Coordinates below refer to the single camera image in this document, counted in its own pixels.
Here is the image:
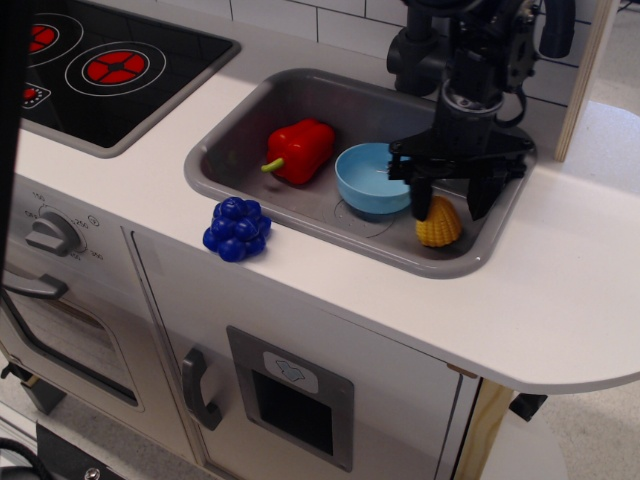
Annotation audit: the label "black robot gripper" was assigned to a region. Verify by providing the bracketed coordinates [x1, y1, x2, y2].
[388, 82, 533, 221]

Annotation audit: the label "yellow toy corn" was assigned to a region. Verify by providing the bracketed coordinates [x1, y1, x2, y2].
[415, 196, 462, 248]

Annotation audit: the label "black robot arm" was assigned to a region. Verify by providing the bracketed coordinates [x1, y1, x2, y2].
[387, 1, 538, 221]

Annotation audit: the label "light blue plastic bowl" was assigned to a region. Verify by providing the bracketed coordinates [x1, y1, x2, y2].
[334, 142, 410, 215]

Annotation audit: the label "grey toy sink basin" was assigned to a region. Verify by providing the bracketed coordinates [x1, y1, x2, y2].
[184, 68, 526, 279]

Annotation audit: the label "dark grey toy faucet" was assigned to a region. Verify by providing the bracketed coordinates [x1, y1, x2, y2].
[385, 0, 579, 96]

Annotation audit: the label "red toy bell pepper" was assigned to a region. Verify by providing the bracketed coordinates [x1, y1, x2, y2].
[261, 118, 335, 185]

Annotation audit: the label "blue toy grapes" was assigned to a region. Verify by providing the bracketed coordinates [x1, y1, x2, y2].
[202, 196, 272, 263]

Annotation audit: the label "grey ice dispenser panel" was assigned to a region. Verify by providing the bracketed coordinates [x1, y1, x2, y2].
[227, 326, 355, 472]

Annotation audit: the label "white cabinet door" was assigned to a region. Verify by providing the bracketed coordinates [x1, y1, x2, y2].
[132, 232, 475, 479]

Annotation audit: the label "black toy stovetop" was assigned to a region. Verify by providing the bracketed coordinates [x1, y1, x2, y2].
[22, 1, 241, 158]

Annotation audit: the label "white oven door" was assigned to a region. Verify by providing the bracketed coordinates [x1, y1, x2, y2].
[1, 241, 195, 462]

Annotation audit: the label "grey oven knob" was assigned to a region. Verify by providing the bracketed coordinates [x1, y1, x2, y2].
[25, 211, 82, 257]

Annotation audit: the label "wooden side post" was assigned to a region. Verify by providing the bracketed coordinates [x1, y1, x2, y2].
[553, 0, 619, 162]

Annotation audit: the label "grey cabinet door handle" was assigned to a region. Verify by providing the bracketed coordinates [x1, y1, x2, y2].
[181, 348, 222, 431]

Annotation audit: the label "grey oven door handle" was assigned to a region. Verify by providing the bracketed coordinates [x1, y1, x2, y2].
[3, 271, 68, 300]

